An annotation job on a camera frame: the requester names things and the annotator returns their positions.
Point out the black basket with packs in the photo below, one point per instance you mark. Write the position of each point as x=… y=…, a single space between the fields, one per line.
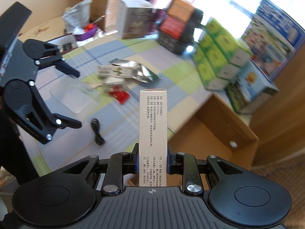
x=176 y=29

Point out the tall white medicine box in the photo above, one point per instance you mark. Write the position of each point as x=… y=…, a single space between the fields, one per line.
x=153 y=137

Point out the clear plastic container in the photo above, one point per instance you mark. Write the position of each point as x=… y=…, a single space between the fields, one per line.
x=76 y=96

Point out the white humidifier box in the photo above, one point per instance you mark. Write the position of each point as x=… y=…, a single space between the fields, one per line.
x=133 y=18

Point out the pink white paper bag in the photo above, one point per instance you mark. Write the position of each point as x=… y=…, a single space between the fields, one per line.
x=111 y=13

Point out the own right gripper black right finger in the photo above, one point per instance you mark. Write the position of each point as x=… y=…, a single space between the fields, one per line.
x=185 y=165

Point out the red snack packet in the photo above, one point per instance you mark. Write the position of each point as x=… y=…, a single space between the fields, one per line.
x=119 y=94

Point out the silver foil bag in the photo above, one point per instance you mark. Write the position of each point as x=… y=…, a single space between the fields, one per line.
x=139 y=71

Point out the purple box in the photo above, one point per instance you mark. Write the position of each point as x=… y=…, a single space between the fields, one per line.
x=85 y=33

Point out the checkered tablecloth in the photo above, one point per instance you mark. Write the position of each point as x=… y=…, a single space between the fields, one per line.
x=108 y=108

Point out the grey plastic bag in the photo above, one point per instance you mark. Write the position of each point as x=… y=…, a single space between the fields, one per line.
x=77 y=16

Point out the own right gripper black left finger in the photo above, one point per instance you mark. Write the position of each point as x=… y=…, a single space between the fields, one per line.
x=115 y=168

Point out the blue picture box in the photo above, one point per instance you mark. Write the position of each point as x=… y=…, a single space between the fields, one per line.
x=250 y=90

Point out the white parrot ointment box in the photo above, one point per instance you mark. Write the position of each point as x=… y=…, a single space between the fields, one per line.
x=114 y=71

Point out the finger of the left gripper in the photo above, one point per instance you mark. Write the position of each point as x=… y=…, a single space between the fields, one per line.
x=45 y=55
x=24 y=105

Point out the brown cardboard box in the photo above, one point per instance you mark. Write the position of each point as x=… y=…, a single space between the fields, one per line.
x=215 y=129

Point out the green tissue pack stack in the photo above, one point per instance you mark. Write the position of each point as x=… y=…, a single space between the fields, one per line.
x=219 y=56

